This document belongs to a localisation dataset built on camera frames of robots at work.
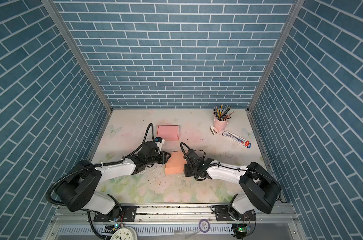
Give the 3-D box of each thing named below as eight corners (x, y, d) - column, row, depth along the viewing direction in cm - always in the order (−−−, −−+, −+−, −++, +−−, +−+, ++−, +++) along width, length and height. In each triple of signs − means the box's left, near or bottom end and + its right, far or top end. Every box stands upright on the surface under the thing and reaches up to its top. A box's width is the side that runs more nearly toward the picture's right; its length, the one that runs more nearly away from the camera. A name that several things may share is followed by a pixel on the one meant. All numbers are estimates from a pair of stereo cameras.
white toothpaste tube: (221, 134, 108) (222, 133, 107) (224, 130, 111) (224, 128, 109) (249, 148, 101) (250, 147, 99) (251, 143, 104) (253, 142, 102)
